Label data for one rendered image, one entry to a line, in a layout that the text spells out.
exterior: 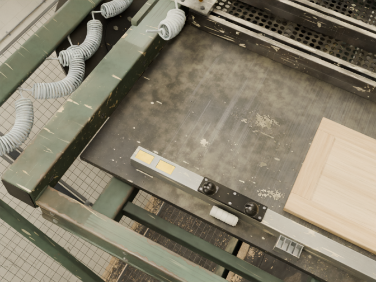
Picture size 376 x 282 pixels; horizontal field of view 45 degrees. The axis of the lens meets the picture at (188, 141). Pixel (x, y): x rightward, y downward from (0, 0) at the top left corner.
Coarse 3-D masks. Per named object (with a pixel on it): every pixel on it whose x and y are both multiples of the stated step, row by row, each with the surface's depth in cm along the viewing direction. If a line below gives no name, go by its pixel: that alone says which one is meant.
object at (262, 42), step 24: (216, 0) 163; (192, 24) 169; (216, 24) 164; (240, 24) 163; (264, 48) 162; (288, 48) 158; (312, 48) 159; (312, 72) 159; (336, 72) 154; (360, 72) 154
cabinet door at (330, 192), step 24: (312, 144) 143; (336, 144) 144; (360, 144) 144; (312, 168) 138; (336, 168) 139; (360, 168) 140; (312, 192) 133; (336, 192) 134; (360, 192) 135; (312, 216) 129; (336, 216) 130; (360, 216) 131; (360, 240) 126
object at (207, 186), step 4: (204, 184) 117; (208, 184) 117; (212, 184) 117; (204, 188) 117; (208, 188) 116; (212, 188) 116; (216, 188) 117; (204, 192) 117; (208, 192) 116; (212, 192) 116; (216, 192) 127
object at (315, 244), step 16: (160, 176) 132; (176, 176) 131; (192, 176) 131; (192, 192) 130; (224, 208) 128; (256, 224) 127; (272, 224) 125; (288, 224) 125; (304, 240) 123; (320, 240) 123; (320, 256) 123; (336, 256) 121; (352, 256) 121; (352, 272) 122; (368, 272) 119
